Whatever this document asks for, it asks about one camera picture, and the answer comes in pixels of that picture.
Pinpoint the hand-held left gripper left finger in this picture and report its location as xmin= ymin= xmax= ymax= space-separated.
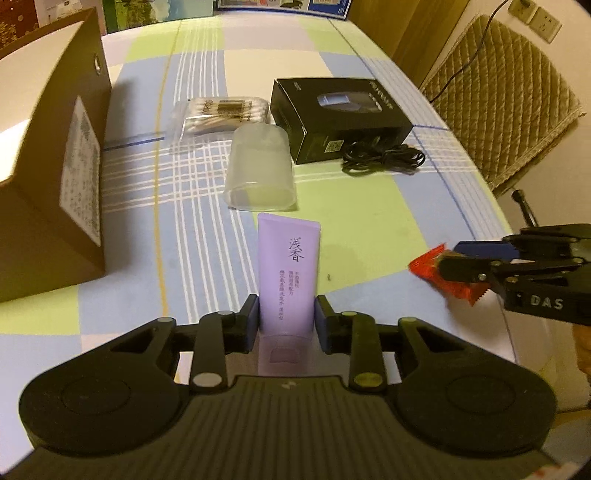
xmin=108 ymin=294 xmax=260 ymax=394

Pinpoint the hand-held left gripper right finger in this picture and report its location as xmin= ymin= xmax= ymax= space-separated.
xmin=315 ymin=294 xmax=468 ymax=394

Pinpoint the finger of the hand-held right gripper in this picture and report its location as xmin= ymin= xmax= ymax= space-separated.
xmin=455 ymin=224 xmax=591 ymax=265
xmin=438 ymin=252 xmax=588 ymax=297

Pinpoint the red packet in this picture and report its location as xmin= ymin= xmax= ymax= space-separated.
xmin=409 ymin=243 xmax=495 ymax=308

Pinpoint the purple tube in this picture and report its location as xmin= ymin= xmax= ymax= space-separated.
xmin=256 ymin=212 xmax=322 ymax=377

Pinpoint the frosted plastic container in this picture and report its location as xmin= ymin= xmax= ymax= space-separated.
xmin=223 ymin=124 xmax=297 ymax=210

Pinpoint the black product box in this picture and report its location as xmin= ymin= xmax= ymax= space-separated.
xmin=270 ymin=78 xmax=413 ymax=164

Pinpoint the cotton swab pack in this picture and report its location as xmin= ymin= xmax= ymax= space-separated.
xmin=168 ymin=96 xmax=271 ymax=155

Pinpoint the brown cardboard box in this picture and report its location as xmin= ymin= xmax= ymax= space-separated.
xmin=0 ymin=7 xmax=112 ymax=303

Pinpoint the quilted beige chair cushion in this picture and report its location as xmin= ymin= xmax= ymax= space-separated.
xmin=418 ymin=14 xmax=585 ymax=192

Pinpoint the golden brown curtain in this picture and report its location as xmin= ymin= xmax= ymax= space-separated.
xmin=346 ymin=0 xmax=513 ymax=88

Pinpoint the blue milk carton box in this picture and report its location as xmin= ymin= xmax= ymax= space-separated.
xmin=217 ymin=0 xmax=354 ymax=21

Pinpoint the green milk carton box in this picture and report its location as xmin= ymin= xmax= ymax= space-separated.
xmin=102 ymin=0 xmax=216 ymax=34

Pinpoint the red gift box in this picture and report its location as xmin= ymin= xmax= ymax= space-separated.
xmin=0 ymin=7 xmax=40 ymax=51

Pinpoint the black charger cable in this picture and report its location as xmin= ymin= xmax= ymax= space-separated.
xmin=427 ymin=0 xmax=529 ymax=104

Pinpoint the beige wall socket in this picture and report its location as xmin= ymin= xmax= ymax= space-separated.
xmin=508 ymin=0 xmax=539 ymax=24
xmin=531 ymin=7 xmax=563 ymax=44

